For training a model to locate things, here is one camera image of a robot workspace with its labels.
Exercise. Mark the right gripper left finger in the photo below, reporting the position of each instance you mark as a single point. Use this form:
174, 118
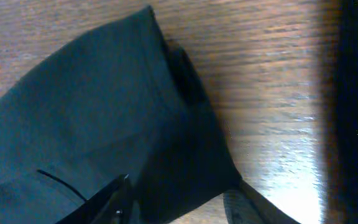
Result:
111, 205

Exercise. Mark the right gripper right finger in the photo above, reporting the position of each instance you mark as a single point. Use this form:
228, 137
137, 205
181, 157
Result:
244, 205

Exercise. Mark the black leggings red grey waistband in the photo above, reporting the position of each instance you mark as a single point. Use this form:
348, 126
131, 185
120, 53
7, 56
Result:
115, 101

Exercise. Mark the black trousers pile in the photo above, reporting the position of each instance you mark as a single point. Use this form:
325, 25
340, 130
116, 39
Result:
339, 62

